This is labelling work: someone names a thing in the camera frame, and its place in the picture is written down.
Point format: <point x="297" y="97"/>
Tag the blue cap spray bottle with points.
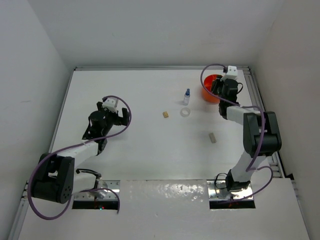
<point x="186" y="98"/>

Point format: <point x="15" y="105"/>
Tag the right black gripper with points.
<point x="215" y="84"/>

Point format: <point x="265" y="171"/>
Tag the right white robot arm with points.
<point x="261" y="135"/>

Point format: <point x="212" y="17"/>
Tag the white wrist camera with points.
<point x="110" y="104"/>
<point x="230" y="72"/>

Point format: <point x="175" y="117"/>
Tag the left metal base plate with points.
<point x="101" y="195"/>

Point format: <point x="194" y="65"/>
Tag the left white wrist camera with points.
<point x="110" y="104"/>

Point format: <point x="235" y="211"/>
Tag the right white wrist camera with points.
<point x="230" y="72"/>

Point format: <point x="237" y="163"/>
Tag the tan eraser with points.
<point x="165" y="114"/>

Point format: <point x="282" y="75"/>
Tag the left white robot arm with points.
<point x="54" y="177"/>

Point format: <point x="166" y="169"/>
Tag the clear tape roll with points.
<point x="185" y="112"/>

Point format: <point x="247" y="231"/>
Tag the beige staple box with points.
<point x="212" y="137"/>

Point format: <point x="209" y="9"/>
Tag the metal base plate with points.
<point x="101" y="195"/>
<point x="217" y="191"/>

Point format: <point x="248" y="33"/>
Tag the orange round pen holder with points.
<point x="208" y="85"/>

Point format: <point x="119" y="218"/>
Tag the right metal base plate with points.
<point x="217" y="191"/>

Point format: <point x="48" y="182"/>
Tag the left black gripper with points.
<point x="119" y="120"/>

